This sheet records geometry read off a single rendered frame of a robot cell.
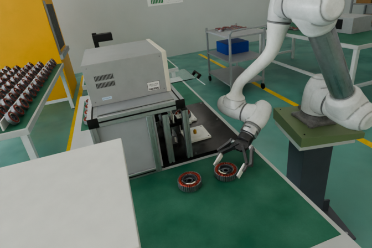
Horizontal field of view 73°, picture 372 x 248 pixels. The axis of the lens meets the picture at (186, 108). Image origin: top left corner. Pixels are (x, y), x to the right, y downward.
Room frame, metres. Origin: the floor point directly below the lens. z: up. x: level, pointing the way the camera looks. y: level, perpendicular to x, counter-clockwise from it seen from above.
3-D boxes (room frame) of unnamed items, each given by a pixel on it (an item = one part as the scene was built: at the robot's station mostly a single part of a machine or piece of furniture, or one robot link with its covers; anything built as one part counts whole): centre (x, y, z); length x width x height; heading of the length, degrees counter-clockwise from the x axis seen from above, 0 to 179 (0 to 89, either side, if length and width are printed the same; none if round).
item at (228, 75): (4.09, -0.89, 0.51); 1.01 x 0.60 x 1.01; 15
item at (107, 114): (1.36, 0.30, 1.09); 0.68 x 0.44 x 0.05; 15
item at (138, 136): (1.02, 0.30, 0.91); 0.28 x 0.03 x 0.32; 105
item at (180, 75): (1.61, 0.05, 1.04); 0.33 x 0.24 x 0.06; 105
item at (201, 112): (1.43, 0.01, 0.76); 0.64 x 0.47 x 0.02; 15
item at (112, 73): (1.37, 0.31, 1.22); 0.44 x 0.39 x 0.20; 15
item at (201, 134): (1.32, -0.04, 0.78); 0.15 x 0.15 x 0.01; 15
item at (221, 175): (0.96, -0.15, 0.77); 0.11 x 0.11 x 0.04
